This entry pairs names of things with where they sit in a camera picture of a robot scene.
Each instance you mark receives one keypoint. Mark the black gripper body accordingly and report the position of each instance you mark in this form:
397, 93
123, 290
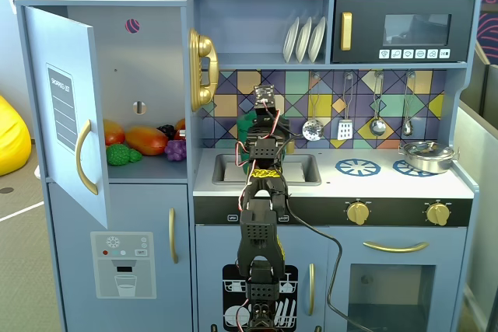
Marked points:
268, 119

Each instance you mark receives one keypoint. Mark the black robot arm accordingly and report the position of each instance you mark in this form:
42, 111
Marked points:
258, 235

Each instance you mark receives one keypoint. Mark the green recipient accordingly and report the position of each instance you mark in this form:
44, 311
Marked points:
243, 123

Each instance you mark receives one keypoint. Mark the steel toy skimmer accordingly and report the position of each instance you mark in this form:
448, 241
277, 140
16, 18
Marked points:
313, 130

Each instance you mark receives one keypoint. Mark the grey toy sink basin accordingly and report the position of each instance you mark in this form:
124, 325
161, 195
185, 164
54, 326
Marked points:
307, 170

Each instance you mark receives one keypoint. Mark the red orange toy fruit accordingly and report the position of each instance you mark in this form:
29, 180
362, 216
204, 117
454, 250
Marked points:
180, 129

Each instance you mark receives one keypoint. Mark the purple toy grapes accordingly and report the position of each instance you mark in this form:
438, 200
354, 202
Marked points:
176, 151

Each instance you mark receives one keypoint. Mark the steel toy slotted spatula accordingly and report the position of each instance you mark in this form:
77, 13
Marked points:
345, 130

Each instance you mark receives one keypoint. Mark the dark toy blackberries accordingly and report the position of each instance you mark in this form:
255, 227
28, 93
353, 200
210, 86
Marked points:
166, 131

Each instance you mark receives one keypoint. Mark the white toy plate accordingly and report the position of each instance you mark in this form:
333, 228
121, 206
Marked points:
317, 39
290, 42
303, 41

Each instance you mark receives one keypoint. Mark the gold toy telephone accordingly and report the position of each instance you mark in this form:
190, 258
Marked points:
197, 46

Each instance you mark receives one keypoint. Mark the orange toy mango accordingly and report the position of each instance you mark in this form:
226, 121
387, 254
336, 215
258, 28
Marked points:
147, 140

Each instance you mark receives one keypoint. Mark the steel toy ladle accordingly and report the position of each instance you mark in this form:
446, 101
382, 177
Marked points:
377, 126

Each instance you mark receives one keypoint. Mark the gold stove knob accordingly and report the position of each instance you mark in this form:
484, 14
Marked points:
439, 214
358, 213

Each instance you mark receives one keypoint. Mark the green toy broccoli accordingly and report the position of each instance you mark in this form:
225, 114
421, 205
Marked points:
118, 154

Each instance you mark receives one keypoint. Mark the blue toy kitchen unit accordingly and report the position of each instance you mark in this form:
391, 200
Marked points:
389, 189

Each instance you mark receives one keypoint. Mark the red yellow toy peach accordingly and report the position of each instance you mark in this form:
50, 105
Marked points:
113, 133

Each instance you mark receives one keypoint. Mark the black toy microwave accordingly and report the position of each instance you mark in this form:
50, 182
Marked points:
365, 32

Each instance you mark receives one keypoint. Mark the steel toy spoon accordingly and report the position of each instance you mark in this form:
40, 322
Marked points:
407, 128

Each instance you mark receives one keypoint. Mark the steel toy pot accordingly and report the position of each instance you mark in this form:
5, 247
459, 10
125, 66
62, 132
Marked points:
428, 161

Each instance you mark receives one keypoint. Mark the blue toy fridge door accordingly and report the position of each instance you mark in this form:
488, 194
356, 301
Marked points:
86, 95

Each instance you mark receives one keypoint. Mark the yellow beanbag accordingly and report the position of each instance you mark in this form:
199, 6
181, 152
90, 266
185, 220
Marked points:
13, 141

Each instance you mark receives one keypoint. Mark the round dark floor cover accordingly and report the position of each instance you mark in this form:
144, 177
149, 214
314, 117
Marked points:
6, 190

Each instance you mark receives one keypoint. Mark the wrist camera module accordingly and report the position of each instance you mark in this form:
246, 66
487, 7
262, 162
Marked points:
264, 95

